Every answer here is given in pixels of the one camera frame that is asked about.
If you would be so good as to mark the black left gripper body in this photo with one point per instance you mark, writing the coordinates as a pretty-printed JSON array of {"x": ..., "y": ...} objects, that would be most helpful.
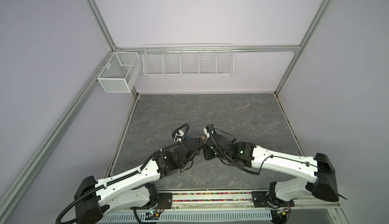
[{"x": 200, "y": 147}]

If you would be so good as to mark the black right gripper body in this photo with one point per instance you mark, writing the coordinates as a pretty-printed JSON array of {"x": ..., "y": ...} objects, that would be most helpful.
[{"x": 209, "y": 154}]

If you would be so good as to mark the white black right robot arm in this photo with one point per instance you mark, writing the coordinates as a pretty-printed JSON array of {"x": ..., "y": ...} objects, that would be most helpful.
[{"x": 312, "y": 176}]

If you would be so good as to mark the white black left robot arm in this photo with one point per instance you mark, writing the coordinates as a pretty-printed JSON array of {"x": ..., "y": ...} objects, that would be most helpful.
[{"x": 133, "y": 188}]

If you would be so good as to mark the white mesh box basket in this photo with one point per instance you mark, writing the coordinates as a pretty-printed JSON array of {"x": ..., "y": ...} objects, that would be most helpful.
[{"x": 120, "y": 72}]

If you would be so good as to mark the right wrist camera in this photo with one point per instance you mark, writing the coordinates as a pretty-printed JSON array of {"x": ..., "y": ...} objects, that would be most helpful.
[{"x": 209, "y": 131}]

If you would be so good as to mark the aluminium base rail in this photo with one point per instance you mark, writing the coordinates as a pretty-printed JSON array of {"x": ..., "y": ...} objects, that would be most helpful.
[{"x": 218, "y": 198}]

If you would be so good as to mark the white vented cable duct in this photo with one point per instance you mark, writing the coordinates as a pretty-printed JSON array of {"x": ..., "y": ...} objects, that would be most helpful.
[{"x": 191, "y": 217}]

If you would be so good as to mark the white wire wall basket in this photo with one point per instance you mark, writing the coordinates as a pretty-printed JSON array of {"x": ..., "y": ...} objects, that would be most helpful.
[{"x": 189, "y": 60}]

